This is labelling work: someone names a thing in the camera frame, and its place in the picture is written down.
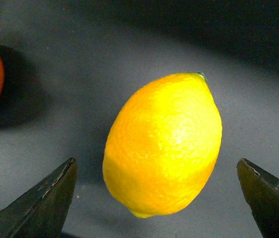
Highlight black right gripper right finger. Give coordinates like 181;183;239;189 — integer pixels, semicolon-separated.
236;158;279;238

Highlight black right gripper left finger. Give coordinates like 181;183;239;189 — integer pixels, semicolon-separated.
0;158;77;238

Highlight yellow lemon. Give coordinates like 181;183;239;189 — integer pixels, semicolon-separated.
103;72;223;218

